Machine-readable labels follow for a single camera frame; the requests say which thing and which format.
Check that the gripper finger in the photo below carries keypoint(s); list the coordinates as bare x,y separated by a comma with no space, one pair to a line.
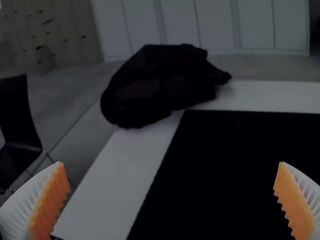
297,200
32,202

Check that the black chair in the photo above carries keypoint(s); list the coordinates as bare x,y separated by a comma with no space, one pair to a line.
17,140

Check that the black mat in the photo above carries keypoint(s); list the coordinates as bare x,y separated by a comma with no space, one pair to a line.
225,175

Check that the beige drawer cabinet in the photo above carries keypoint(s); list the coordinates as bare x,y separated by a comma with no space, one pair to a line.
45,32

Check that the black jacket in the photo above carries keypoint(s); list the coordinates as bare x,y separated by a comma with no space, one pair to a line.
160,87

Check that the grey cupboard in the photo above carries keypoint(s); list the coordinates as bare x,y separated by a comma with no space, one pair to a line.
200,25

